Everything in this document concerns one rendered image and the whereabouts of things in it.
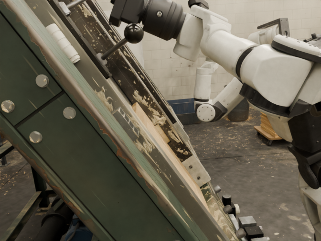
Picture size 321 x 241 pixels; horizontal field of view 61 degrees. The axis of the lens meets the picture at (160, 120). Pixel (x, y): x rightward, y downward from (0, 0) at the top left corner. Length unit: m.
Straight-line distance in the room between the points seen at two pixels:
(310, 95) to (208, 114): 0.66
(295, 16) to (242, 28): 1.12
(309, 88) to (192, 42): 0.28
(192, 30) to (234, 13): 5.63
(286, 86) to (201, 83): 0.70
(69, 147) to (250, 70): 0.33
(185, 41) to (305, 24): 6.23
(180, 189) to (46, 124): 0.39
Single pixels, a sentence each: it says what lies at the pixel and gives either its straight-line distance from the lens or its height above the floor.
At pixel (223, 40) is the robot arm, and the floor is 1.42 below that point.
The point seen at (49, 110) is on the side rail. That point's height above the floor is 1.35.
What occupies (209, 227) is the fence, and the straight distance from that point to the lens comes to 0.73.
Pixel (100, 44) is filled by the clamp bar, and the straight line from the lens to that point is 0.95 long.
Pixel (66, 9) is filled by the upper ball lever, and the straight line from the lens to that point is 0.62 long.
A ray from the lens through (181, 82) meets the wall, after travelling 6.08.
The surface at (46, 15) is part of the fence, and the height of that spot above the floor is 1.49.
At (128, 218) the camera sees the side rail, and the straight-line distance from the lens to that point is 0.40.
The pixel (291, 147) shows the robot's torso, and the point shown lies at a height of 1.03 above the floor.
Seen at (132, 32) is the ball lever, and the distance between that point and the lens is 0.53.
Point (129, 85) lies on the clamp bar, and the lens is 0.95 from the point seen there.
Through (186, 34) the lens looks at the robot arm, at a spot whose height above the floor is 1.44.
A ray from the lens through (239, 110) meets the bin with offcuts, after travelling 5.26.
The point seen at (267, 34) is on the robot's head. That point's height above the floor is 1.43.
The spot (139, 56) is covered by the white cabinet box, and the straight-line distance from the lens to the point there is 4.61.
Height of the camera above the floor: 1.41
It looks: 14 degrees down
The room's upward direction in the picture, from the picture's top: 4 degrees counter-clockwise
